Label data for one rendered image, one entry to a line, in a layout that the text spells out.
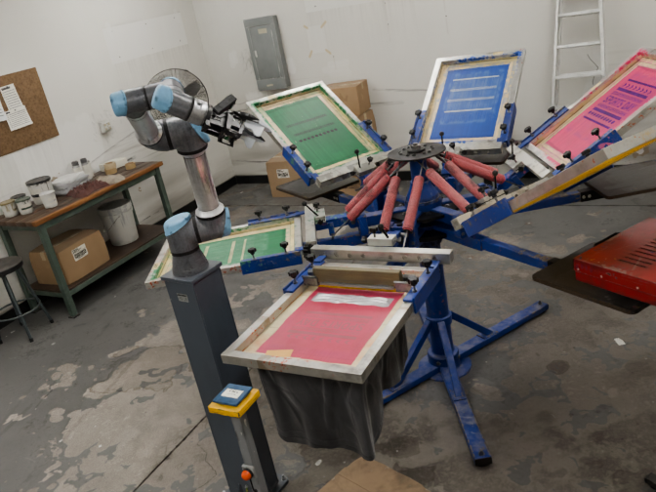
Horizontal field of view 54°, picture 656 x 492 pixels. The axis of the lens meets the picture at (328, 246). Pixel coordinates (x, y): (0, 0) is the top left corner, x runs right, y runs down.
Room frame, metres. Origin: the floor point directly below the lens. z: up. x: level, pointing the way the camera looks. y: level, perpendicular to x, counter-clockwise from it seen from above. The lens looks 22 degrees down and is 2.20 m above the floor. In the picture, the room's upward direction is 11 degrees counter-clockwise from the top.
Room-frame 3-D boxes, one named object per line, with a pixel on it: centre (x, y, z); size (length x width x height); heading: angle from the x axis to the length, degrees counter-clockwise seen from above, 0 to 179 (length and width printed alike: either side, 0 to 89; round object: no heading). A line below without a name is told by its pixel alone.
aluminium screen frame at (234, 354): (2.28, 0.02, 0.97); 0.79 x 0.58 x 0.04; 148
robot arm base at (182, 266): (2.47, 0.57, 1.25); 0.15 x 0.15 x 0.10
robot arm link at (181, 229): (2.47, 0.57, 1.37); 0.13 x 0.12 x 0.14; 98
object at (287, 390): (2.03, 0.17, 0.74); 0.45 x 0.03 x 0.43; 58
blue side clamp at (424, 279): (2.34, -0.34, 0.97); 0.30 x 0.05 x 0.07; 148
